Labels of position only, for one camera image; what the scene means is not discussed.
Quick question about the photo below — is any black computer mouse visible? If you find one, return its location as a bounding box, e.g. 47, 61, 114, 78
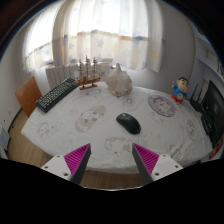
115, 112, 142, 135

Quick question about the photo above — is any cartoon boy figure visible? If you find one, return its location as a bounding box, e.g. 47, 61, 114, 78
170, 77, 190, 104

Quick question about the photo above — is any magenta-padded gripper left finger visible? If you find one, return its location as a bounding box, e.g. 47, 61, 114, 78
40, 143, 92, 186

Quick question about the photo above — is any black monitor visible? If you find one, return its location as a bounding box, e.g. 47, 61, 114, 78
200, 79, 224, 148

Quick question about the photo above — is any white star-print curtain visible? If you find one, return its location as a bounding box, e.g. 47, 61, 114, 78
22, 0, 164, 74

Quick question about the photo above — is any wooden model sailing ship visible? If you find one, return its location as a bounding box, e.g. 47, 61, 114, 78
75, 55, 105, 91

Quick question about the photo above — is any orange wooden chair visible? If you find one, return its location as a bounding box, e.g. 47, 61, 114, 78
14, 75, 43, 118

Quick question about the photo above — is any white wall shelf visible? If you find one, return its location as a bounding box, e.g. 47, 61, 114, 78
194, 31, 224, 79

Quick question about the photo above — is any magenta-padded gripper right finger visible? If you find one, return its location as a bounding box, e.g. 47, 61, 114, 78
131, 143, 184, 186

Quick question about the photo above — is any round purple printed mouse pad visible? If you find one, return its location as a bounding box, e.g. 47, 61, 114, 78
147, 94, 177, 118

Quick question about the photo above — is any large white conch shell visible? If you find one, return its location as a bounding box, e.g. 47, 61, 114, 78
105, 63, 134, 98

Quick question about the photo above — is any black router with antennas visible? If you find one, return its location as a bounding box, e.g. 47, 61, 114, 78
189, 83, 209, 116

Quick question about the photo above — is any white printed tablecloth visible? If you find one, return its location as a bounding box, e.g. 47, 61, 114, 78
20, 80, 214, 174

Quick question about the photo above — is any black keyboard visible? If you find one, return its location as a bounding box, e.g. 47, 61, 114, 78
35, 77, 79, 114

